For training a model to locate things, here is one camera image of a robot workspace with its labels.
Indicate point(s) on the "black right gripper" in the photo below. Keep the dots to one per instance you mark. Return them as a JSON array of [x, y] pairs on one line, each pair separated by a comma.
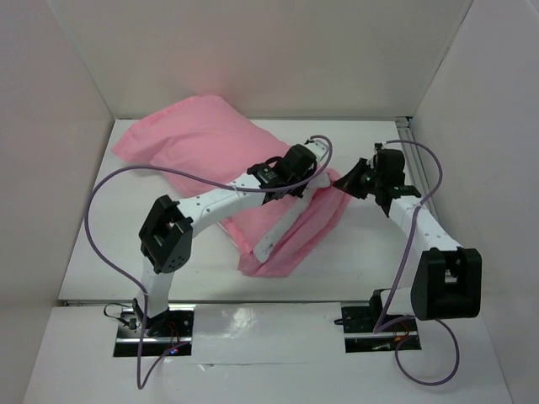
[[364, 182]]

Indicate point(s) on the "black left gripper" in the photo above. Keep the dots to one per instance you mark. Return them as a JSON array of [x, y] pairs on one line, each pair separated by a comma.
[[296, 191]]

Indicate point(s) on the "white pillow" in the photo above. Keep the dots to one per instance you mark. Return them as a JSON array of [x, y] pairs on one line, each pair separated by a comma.
[[266, 245]]

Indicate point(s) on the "pink pillowcase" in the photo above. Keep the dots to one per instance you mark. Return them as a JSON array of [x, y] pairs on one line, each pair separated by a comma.
[[207, 137]]

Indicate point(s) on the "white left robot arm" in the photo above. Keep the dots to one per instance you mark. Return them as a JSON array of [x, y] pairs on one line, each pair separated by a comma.
[[170, 227]]

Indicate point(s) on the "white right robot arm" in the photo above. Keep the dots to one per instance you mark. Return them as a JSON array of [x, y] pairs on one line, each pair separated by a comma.
[[448, 280]]

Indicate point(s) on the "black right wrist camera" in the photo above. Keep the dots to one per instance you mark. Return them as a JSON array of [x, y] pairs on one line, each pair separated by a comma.
[[404, 190]]

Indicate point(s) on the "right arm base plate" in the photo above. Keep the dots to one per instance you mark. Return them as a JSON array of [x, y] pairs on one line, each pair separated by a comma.
[[358, 323]]

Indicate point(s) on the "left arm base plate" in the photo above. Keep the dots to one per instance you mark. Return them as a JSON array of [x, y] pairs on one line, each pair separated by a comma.
[[175, 335]]

